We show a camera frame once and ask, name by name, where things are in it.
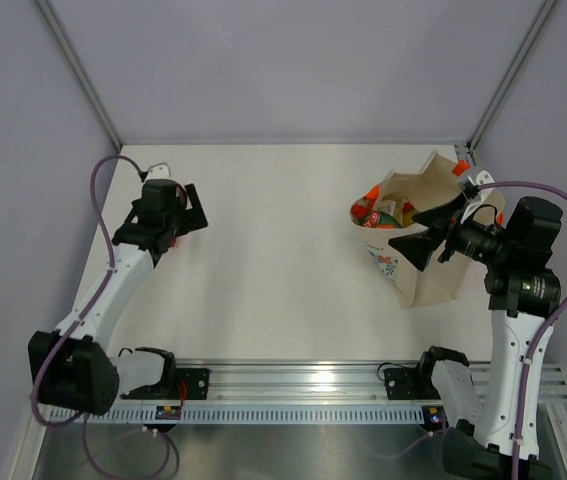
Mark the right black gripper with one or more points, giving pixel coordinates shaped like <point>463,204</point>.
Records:
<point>419,247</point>

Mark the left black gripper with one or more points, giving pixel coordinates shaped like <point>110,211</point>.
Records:
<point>193,219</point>

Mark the yellow dish soap red cap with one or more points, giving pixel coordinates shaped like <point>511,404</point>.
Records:
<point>409,211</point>

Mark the canvas bag orange handles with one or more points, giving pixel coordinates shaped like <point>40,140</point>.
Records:
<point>436,183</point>

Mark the green Fairy dish soap bottle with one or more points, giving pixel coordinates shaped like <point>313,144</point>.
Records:
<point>373,219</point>

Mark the red ketchup bottle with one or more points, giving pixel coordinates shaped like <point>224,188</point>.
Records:
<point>177,240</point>

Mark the clear Malory soap bottle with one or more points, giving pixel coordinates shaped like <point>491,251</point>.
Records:
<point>386,206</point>

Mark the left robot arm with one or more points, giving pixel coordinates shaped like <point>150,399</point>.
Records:
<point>88,329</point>

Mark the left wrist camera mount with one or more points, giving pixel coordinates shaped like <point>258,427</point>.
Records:
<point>157,171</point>

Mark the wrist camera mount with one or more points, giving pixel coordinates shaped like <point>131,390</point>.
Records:
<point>476,190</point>
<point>157,171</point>

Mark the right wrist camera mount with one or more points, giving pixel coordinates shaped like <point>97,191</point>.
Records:
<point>476,190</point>

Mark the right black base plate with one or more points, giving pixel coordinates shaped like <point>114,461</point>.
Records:
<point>408,384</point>

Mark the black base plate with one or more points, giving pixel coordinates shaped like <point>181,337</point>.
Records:
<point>408,384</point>
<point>183,383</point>

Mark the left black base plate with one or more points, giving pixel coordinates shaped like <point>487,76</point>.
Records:
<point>183,383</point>

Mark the aluminium mounting rail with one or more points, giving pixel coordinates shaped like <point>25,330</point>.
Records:
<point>293,382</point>

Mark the white slotted cable duct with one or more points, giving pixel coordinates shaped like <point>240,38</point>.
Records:
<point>203,414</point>

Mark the right aluminium frame post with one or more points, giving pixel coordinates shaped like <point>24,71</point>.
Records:
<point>522,54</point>

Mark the aluminium frame post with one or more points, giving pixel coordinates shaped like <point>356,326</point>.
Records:
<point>522,54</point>
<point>67,51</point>

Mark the left aluminium frame post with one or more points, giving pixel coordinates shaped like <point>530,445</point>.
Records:
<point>67,51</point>

